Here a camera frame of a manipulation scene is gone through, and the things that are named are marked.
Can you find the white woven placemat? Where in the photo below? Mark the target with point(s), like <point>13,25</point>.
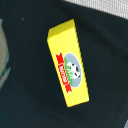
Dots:
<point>114,7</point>

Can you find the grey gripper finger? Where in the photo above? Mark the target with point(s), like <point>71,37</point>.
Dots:
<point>4,56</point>

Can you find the yellow butter box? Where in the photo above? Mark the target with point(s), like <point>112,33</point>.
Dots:
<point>65,51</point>

